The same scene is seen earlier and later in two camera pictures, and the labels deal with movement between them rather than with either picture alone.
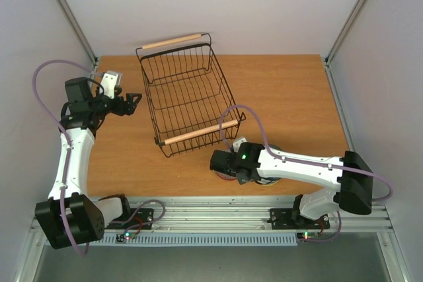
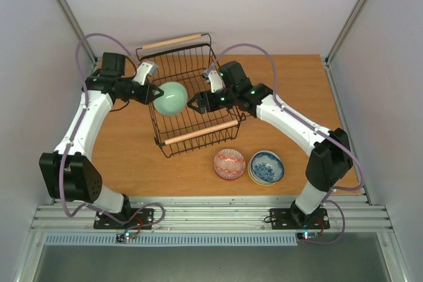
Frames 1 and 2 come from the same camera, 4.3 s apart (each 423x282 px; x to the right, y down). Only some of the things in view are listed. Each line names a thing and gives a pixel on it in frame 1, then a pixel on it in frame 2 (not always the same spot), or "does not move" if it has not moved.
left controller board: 121,238 does not move
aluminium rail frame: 244,214 does not move
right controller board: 307,235 does not move
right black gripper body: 217,162 → 205,102
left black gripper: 129,107 → 148,96
